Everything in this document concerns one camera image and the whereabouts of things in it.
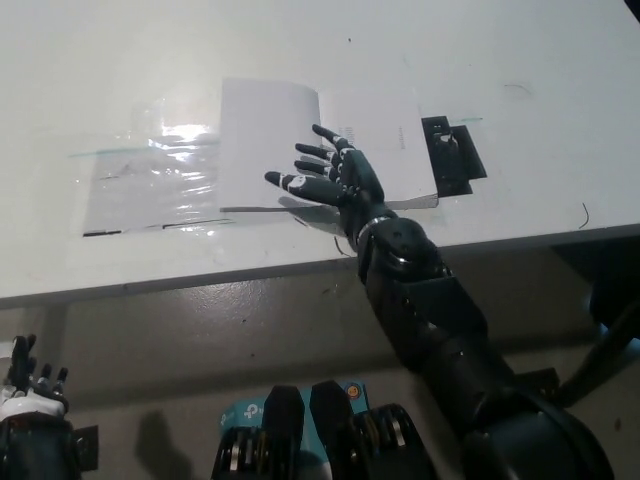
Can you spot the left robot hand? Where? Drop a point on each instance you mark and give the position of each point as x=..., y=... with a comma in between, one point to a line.
x=30, y=395

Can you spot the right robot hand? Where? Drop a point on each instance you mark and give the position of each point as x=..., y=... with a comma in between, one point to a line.
x=350, y=185

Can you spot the white grey paperback book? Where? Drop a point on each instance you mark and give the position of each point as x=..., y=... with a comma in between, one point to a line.
x=260, y=145

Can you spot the clear plastic film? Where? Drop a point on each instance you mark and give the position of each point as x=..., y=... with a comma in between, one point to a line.
x=165, y=130

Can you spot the teal router box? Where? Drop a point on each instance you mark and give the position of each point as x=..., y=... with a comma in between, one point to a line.
x=245, y=412

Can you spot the black block mount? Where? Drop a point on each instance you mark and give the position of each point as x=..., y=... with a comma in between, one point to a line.
x=462, y=160

